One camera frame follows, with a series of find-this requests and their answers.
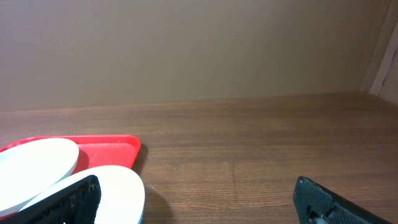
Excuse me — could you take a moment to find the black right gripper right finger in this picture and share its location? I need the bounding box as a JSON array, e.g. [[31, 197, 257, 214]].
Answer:
[[293, 176, 391, 224]]

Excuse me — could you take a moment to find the red plastic tray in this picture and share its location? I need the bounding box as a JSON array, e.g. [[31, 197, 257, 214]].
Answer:
[[0, 134, 142, 220]]

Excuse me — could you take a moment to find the light blue plate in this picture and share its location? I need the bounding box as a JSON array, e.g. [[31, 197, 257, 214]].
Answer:
[[1, 138, 79, 217]]

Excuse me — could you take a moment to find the white plate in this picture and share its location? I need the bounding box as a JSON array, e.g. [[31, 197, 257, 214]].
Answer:
[[23, 165, 145, 224]]

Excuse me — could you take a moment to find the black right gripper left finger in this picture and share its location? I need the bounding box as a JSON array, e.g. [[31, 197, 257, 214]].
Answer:
[[1, 175, 101, 224]]

